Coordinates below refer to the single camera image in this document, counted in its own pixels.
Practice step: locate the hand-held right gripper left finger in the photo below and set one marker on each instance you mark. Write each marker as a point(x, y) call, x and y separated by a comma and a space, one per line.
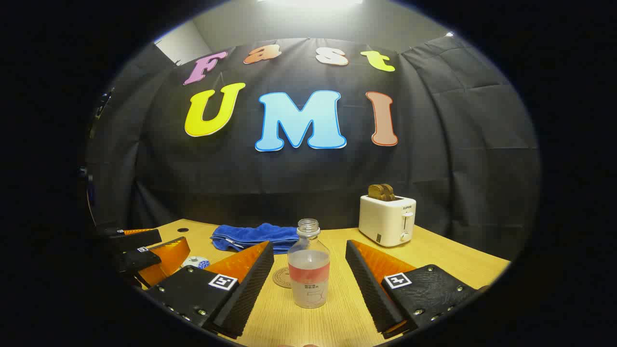
point(250, 289)

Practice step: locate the white toaster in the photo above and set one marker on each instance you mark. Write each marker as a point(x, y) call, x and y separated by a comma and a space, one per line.
point(383, 219)

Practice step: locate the round cork coaster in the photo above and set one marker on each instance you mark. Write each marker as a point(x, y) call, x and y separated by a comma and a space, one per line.
point(280, 278)

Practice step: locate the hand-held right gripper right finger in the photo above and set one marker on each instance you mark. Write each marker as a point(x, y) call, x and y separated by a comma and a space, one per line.
point(368, 289)

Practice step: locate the clear water bottle pink label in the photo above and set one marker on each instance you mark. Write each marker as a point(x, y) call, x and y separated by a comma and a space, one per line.
point(308, 270)

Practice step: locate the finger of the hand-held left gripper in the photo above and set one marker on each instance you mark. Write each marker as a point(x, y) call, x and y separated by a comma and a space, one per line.
point(137, 239)
point(140, 260)

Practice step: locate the black backdrop cloth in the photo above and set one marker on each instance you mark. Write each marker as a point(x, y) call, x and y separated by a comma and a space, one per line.
point(299, 178)

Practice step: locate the blue towel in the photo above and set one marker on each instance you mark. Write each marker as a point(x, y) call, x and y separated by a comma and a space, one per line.
point(255, 236)

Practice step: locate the brown bread slice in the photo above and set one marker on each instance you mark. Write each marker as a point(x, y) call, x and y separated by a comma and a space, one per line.
point(391, 193)
point(377, 192)

